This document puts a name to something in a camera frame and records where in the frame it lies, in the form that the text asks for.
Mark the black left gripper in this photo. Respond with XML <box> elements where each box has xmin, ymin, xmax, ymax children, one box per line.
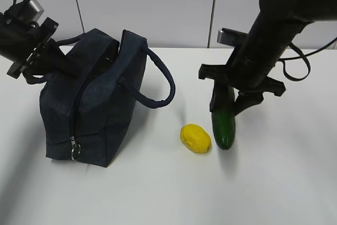
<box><xmin>6</xmin><ymin>17</ymin><xmax>81</xmax><ymax>79</ymax></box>

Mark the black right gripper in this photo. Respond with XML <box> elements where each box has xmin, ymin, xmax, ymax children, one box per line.
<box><xmin>199</xmin><ymin>64</ymin><xmax>286</xmax><ymax>116</ymax></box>

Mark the green cucumber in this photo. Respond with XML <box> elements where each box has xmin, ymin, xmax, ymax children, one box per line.
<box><xmin>211</xmin><ymin>86</ymin><xmax>236</xmax><ymax>150</ymax></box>

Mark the yellow lemon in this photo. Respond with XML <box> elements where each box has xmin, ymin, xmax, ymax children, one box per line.
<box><xmin>180</xmin><ymin>124</ymin><xmax>212</xmax><ymax>154</ymax></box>

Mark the dark blue lunch bag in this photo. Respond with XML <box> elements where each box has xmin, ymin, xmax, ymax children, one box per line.
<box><xmin>24</xmin><ymin>29</ymin><xmax>176</xmax><ymax>167</ymax></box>

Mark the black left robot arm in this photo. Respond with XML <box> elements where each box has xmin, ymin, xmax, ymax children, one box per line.
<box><xmin>1</xmin><ymin>0</ymin><xmax>81</xmax><ymax>84</ymax></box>

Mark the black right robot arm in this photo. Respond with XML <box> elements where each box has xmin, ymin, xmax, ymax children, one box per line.
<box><xmin>199</xmin><ymin>0</ymin><xmax>336</xmax><ymax>115</ymax></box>

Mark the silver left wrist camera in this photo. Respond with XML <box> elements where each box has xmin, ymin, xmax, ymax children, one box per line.
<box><xmin>17</xmin><ymin>0</ymin><xmax>44</xmax><ymax>23</ymax></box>

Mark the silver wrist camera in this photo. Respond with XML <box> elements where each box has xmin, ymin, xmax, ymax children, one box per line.
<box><xmin>17</xmin><ymin>0</ymin><xmax>44</xmax><ymax>23</ymax></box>
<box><xmin>217</xmin><ymin>28</ymin><xmax>247</xmax><ymax>47</ymax></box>

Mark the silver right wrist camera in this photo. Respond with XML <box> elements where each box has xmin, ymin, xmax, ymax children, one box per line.
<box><xmin>217</xmin><ymin>28</ymin><xmax>247</xmax><ymax>47</ymax></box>

